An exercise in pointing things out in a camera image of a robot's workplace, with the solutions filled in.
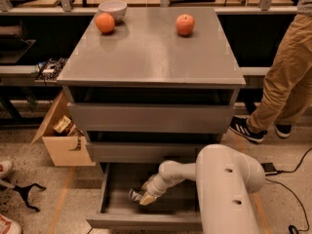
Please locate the black sneaker right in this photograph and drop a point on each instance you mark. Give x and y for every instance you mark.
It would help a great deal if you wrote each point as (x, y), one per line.
(283, 131)

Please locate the grey open bottom drawer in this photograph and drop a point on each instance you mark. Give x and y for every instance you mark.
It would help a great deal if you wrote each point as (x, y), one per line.
(176, 210)

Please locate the black chair base leg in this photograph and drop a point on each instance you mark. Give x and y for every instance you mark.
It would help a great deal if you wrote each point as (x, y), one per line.
(23, 191)

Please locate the black sneaker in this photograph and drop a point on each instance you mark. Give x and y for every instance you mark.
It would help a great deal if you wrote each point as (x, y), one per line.
(283, 131)
(239, 126)

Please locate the white bowl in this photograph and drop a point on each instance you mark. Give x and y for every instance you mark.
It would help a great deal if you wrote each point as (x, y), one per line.
(117, 9)

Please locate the white red shoe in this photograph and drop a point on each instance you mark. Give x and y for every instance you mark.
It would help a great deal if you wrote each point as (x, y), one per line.
(5, 168)
(8, 226)

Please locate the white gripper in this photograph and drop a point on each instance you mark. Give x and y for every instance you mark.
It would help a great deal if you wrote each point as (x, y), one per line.
(153, 187)

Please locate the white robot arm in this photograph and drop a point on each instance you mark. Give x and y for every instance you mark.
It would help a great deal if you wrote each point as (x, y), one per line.
(224, 179)

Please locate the white red shoe upper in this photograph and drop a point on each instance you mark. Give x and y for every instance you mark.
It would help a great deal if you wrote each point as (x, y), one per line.
(5, 168)

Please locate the cardboard box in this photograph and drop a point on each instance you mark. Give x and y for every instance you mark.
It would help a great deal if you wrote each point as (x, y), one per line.
(65, 149)

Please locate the snack packet in box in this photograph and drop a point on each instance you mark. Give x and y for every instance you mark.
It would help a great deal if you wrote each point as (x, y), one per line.
(64, 126)

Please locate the black foot pedal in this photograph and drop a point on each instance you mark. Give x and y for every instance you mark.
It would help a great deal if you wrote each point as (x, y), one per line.
(269, 169)

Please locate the black patterned notebook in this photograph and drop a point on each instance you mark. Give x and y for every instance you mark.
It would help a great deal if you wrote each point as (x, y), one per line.
(49, 70)

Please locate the grey middle drawer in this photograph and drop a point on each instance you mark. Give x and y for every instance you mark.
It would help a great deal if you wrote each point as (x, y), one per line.
(117, 152)

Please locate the person leg khaki trousers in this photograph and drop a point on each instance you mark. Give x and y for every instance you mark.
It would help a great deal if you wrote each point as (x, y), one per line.
(287, 86)

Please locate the white red shoe lower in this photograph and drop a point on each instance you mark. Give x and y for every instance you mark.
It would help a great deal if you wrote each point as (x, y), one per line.
(8, 226)

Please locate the orange fruit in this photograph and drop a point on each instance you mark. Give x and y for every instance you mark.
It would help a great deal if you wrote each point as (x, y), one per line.
(105, 23)

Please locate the grey drawer cabinet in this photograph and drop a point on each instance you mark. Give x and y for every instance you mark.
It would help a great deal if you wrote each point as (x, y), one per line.
(145, 61)

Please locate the black sneaker left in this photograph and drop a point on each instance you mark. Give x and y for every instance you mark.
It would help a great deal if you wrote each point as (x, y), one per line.
(239, 126)

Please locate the red apple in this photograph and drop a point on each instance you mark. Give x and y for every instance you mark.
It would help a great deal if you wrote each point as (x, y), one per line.
(184, 24)

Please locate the grey top drawer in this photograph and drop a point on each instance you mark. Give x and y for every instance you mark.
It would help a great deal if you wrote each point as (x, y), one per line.
(186, 119)

